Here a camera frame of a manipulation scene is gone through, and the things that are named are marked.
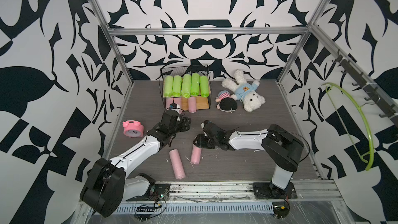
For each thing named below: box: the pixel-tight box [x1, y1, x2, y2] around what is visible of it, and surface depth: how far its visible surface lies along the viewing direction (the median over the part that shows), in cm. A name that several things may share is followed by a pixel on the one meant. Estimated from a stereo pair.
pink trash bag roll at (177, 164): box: [168, 148, 187, 180], surface depth 81 cm
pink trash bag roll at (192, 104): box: [188, 96, 197, 114], surface depth 104 cm
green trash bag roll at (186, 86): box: [181, 73, 192, 99], surface depth 91 cm
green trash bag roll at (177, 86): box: [172, 75, 182, 97], surface depth 92 cm
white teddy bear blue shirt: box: [221, 69, 266, 112], surface depth 107 cm
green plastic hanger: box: [321, 82, 375, 172], surface depth 62 cm
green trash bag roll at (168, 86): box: [163, 75, 174, 97], surface depth 92 cm
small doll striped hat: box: [215, 90, 238, 113], surface depth 103 cm
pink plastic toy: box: [122, 120, 145, 138], surface depth 87 cm
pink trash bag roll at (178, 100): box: [169, 97, 182, 109], surface depth 104 cm
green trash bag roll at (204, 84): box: [200, 75, 210, 98], surface depth 92 cm
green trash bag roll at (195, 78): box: [191, 72, 201, 97], surface depth 93 cm
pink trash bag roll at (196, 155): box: [190, 144, 202, 165], surface depth 84 cm
